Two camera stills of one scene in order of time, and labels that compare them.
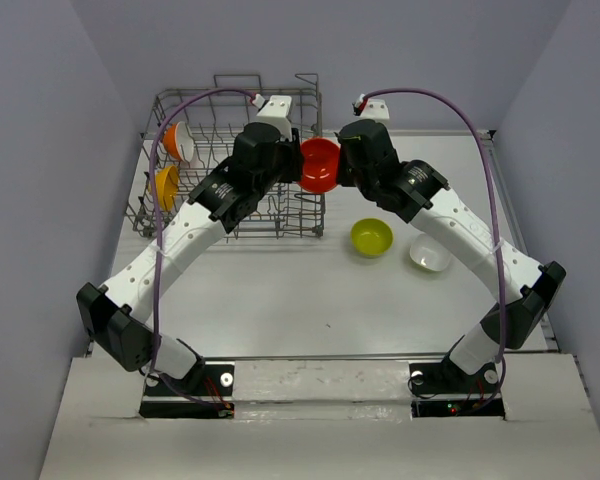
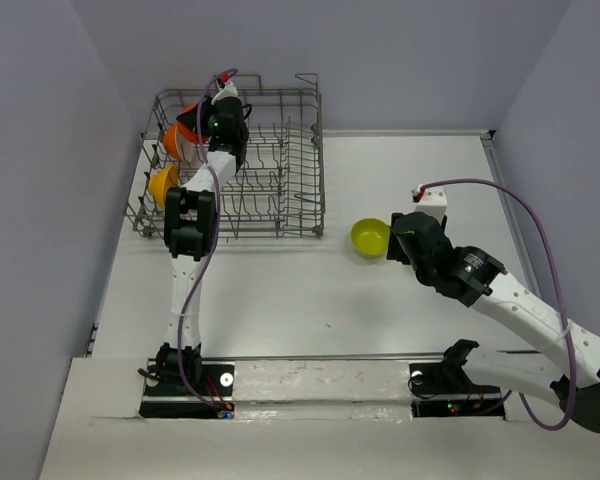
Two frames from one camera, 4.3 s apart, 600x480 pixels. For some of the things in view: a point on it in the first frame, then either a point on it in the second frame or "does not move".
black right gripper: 344,177 → 395,250
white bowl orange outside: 178,142 does not move
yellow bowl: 166,186 does not move
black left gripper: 293,152 → 189,118
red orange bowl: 320,164 → 188,134
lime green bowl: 371,237 does not move
